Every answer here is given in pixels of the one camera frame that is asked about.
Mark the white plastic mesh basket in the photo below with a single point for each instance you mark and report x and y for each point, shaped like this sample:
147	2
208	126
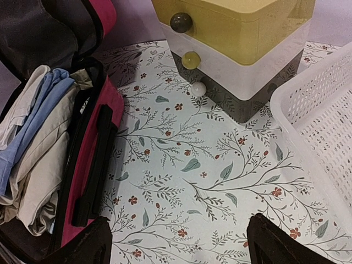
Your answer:
314	111

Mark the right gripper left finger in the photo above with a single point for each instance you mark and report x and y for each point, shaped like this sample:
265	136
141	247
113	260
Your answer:
92	245

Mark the beige folded garment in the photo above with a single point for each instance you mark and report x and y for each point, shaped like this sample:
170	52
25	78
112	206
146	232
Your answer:
31	195

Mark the yellow and white storage box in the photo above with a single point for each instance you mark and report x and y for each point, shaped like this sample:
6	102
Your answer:
242	51

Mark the pink and teal kids suitcase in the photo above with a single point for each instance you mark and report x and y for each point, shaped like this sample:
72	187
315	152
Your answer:
62	34

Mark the light blue folded garment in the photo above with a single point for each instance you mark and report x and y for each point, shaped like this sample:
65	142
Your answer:
52	88

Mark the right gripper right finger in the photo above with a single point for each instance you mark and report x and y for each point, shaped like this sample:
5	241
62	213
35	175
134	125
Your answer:
269	244

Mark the floral white tablecloth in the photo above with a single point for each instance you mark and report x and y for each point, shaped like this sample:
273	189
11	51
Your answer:
185	178

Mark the white folded garment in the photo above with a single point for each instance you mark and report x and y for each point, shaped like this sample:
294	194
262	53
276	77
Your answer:
21	108

